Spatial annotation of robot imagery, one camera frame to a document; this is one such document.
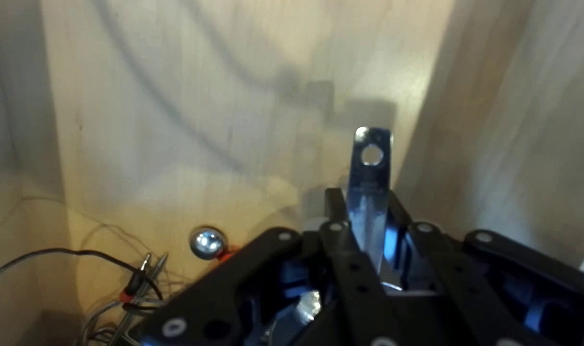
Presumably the small silver metal ball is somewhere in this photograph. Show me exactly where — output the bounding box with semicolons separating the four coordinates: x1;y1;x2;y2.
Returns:
188;222;230;261

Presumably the wooden drawer with dark front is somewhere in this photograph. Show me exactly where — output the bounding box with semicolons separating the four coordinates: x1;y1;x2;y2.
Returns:
0;0;584;346

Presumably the tangled wire bundle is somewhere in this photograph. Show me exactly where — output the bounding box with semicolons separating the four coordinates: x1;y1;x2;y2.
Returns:
0;218;178;346

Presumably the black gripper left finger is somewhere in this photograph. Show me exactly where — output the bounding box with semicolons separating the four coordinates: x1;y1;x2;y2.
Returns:
134;186;395;346

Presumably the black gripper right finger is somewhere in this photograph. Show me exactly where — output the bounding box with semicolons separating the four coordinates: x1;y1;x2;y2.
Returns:
382;188;584;346

